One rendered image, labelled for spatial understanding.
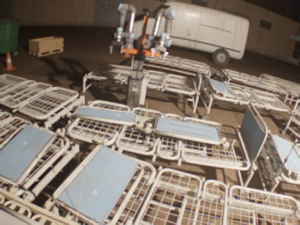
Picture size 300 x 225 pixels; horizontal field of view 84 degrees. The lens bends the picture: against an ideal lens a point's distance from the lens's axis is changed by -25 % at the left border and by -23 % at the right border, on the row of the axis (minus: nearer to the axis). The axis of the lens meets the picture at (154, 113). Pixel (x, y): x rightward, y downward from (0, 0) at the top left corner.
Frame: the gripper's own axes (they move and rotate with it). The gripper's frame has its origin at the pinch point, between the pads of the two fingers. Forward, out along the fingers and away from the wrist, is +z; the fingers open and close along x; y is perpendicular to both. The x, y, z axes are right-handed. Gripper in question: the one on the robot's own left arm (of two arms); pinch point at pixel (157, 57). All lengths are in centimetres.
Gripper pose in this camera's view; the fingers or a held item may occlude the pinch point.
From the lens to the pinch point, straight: 249.5
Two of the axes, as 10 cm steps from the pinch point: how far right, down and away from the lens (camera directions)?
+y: 1.8, 0.8, -9.8
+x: 9.6, 2.1, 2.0
